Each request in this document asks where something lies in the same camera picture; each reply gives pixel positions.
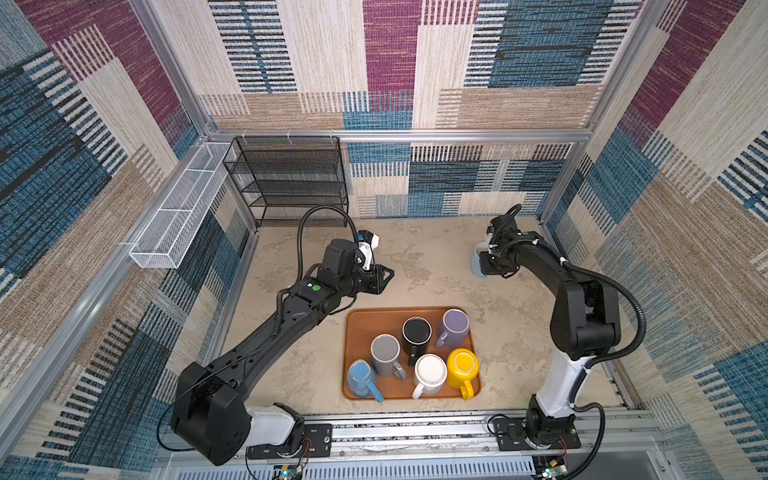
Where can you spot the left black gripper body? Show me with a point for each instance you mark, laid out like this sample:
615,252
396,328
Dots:
367,282

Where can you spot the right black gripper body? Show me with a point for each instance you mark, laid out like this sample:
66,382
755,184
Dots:
494,263

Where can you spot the light blue mug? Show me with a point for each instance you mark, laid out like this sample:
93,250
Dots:
475,261

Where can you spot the grey mug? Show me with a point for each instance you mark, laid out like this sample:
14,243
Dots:
385,350

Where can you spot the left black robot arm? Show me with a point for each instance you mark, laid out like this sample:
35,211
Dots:
208,411

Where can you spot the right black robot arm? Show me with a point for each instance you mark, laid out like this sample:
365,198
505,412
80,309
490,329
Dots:
594,320

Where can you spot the black mug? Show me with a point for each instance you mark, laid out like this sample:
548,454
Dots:
417,333

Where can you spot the purple mug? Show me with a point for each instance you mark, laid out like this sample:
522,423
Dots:
454,328

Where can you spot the white mug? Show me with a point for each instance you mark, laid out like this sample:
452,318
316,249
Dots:
430,375

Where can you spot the yellow mug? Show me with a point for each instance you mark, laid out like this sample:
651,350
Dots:
462,368

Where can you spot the brown plastic tray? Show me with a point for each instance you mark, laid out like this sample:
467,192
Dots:
364,325

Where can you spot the black wire shelf rack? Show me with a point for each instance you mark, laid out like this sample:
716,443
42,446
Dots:
281,178

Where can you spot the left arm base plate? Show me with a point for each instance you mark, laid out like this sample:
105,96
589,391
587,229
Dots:
314,438

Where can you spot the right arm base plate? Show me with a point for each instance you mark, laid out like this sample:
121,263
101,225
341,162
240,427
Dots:
510,436

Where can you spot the white wire mesh basket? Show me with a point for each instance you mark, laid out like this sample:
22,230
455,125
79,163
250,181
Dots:
164,242

